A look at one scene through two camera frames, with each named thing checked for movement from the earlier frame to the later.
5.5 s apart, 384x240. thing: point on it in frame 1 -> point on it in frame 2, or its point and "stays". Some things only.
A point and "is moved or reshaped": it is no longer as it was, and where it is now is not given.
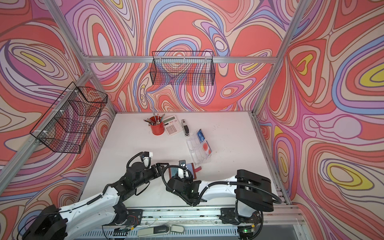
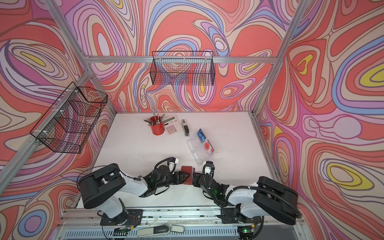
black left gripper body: [147, 176] -> [170, 180]
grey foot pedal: [160, 230] stays
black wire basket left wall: [65, 127] stays
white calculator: [172, 125] stays
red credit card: [206, 148] stays
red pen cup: [158, 129] stays
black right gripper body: [188, 180] -> [197, 184]
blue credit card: [200, 135] stays
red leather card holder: [190, 166] is moved or reshaped
